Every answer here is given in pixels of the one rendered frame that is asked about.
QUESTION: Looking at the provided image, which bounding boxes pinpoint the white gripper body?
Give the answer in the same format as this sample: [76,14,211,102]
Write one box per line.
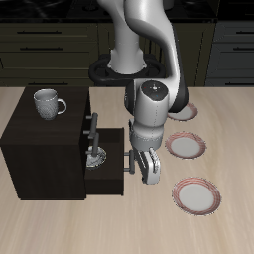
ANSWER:
[133,147,163,186]

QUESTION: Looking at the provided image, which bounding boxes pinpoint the dark wooden cabinet drawer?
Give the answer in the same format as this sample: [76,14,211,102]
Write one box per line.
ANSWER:
[83,127,136,196]

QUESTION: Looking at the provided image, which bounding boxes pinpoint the white plate with red rim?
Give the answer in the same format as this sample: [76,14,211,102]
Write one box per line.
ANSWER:
[171,176,222,217]
[167,102,199,122]
[164,131,207,160]

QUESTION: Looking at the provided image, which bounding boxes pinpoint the small grey fluted bowl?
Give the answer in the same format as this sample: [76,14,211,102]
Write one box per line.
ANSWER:
[84,146,108,170]

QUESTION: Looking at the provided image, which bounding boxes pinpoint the dark wooden cabinet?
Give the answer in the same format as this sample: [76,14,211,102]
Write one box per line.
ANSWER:
[0,86,92,201]

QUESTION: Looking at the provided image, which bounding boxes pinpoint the grey patterned mug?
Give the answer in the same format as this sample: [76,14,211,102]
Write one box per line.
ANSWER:
[33,88,68,121]

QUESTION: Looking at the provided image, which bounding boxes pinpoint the grey kitchen cupboard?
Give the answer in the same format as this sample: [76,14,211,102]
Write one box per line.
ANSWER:
[204,19,254,87]

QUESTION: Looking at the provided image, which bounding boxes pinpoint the dark kitchen cupboards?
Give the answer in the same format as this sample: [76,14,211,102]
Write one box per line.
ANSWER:
[0,20,216,88]

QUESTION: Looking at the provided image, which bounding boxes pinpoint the black kitchen countertop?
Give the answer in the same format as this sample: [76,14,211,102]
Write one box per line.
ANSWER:
[0,0,254,24]

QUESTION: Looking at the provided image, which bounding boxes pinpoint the dark grey drawer handle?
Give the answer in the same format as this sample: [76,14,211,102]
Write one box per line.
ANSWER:
[85,112,99,133]
[84,131,101,157]

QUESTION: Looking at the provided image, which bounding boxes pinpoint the flat black base plate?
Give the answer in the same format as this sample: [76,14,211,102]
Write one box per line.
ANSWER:
[87,54,167,84]

